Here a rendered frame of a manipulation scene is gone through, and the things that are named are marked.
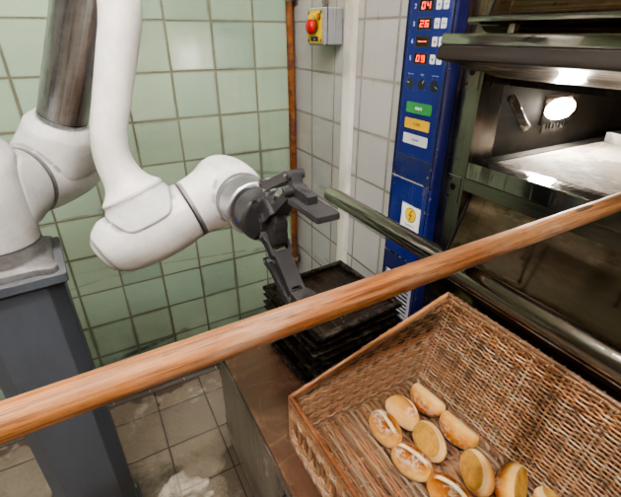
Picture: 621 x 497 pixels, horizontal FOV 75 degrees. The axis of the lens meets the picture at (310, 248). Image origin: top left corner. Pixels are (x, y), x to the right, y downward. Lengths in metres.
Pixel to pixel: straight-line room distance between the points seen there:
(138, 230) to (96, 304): 1.14
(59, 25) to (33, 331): 0.62
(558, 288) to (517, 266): 0.09
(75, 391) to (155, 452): 1.51
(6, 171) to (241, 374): 0.75
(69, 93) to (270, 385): 0.85
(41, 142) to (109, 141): 0.37
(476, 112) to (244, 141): 0.95
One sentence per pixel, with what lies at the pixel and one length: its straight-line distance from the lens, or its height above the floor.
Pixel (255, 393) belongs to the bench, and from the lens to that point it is 1.18.
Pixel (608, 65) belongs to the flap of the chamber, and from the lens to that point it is 0.70.
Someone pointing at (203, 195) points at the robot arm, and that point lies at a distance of 0.69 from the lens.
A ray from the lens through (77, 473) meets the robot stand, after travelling 1.38.
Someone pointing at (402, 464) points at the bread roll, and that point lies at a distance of 1.01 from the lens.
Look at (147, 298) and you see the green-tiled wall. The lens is 1.82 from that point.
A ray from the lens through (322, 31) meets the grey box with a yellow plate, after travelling 1.38.
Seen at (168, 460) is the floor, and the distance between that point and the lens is 1.83.
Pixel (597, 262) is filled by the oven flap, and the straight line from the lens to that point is 0.93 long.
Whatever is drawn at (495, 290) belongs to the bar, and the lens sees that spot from 0.54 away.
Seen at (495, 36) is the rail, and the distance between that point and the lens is 0.81.
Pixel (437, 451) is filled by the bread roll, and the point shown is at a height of 0.64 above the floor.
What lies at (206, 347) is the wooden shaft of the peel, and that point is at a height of 1.20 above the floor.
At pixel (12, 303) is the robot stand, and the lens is 1.03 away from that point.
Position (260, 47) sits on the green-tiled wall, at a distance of 1.66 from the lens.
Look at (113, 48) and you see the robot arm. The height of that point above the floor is 1.42.
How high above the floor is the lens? 1.44
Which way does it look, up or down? 28 degrees down
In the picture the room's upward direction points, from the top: straight up
